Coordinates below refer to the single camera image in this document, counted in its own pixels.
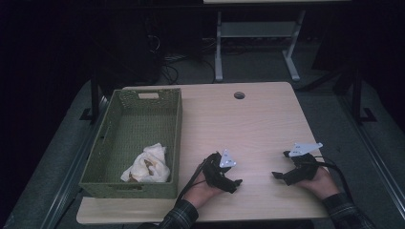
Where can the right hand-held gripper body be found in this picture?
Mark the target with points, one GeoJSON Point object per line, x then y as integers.
{"type": "Point", "coordinates": [302, 165]}

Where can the white metal-framed table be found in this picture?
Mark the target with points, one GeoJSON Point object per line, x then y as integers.
{"type": "Point", "coordinates": [258, 30]}

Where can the person's left hand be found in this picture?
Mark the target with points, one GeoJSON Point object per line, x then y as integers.
{"type": "Point", "coordinates": [200, 192]}

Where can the grey metal rail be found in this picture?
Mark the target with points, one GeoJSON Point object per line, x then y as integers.
{"type": "Point", "coordinates": [73, 165]}
{"type": "Point", "coordinates": [375, 159]}

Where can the black metal stand post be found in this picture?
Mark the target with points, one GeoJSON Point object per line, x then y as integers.
{"type": "Point", "coordinates": [94, 95]}
{"type": "Point", "coordinates": [357, 95]}

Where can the grey round table grommet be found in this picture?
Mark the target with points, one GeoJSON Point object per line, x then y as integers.
{"type": "Point", "coordinates": [239, 95]}

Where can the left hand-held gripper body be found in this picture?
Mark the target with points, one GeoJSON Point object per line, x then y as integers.
{"type": "Point", "coordinates": [215, 170]}

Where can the person's right hand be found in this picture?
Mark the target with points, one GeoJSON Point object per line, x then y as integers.
{"type": "Point", "coordinates": [320, 186]}

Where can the cream white cloth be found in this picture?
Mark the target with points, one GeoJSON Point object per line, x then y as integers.
{"type": "Point", "coordinates": [149, 165]}

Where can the green perforated plastic basket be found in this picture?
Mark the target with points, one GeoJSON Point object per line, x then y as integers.
{"type": "Point", "coordinates": [133, 127]}

